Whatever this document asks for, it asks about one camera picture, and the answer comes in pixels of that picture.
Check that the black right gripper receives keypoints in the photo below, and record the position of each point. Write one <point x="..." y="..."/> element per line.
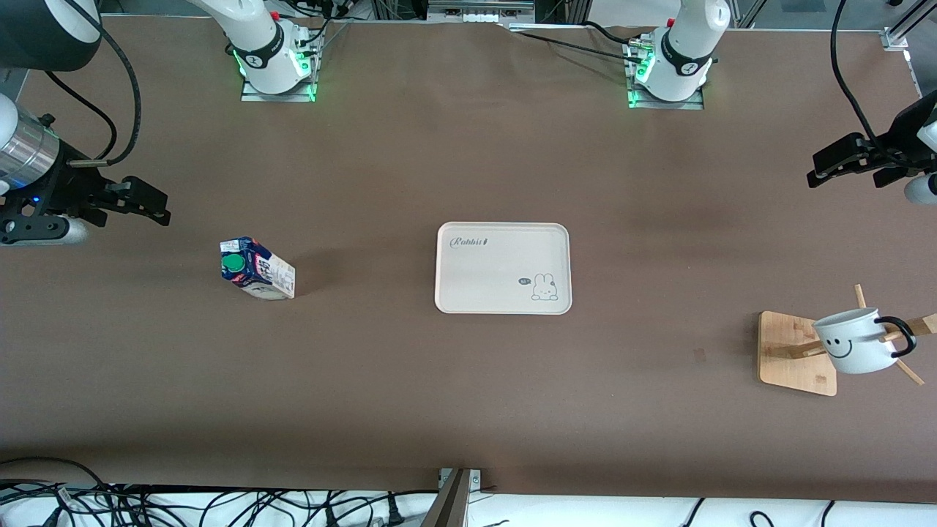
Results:
<point x="67" y="186"/>

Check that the white power strip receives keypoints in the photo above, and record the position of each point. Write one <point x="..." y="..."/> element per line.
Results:
<point x="479" y="9"/>

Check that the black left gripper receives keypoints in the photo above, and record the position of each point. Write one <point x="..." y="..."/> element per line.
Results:
<point x="894" y="148"/>

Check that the blue milk carton green cap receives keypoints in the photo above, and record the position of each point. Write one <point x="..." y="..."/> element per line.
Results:
<point x="256" y="271"/>

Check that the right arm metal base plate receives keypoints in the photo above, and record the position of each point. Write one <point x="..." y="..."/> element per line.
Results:
<point x="256" y="96"/>

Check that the black right camera bracket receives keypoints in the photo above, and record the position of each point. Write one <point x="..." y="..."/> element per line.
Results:
<point x="25" y="216"/>

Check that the wooden mug stand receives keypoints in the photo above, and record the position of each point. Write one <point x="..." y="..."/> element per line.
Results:
<point x="787" y="351"/>

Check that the cream rabbit print tray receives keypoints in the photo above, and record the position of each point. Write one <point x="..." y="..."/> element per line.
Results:
<point x="505" y="263"/>

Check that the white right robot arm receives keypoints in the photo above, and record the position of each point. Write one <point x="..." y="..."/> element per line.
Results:
<point x="256" y="44"/>

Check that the aluminium post with bracket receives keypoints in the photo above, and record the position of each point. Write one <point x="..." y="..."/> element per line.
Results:
<point x="450" y="505"/>

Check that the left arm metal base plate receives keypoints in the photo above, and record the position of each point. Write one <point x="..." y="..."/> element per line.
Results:
<point x="688" y="105"/>

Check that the aluminium frame profile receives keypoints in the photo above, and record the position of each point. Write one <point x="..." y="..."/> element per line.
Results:
<point x="900" y="29"/>

